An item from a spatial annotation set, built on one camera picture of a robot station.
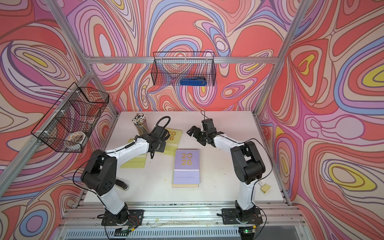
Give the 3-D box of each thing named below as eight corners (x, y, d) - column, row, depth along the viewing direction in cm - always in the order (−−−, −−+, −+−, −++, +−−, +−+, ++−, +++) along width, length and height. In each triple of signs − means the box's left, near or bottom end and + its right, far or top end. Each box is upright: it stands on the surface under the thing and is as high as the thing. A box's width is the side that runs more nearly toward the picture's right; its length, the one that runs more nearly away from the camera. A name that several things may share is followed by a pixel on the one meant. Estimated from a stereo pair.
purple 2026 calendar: (173, 184, 86) (172, 181, 82) (176, 152, 99) (175, 148, 95) (199, 184, 86) (200, 181, 82) (198, 152, 99) (199, 148, 95)
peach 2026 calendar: (172, 187, 85) (172, 185, 83) (172, 185, 86) (172, 184, 84) (198, 187, 85) (198, 185, 83) (198, 185, 86) (198, 184, 84)
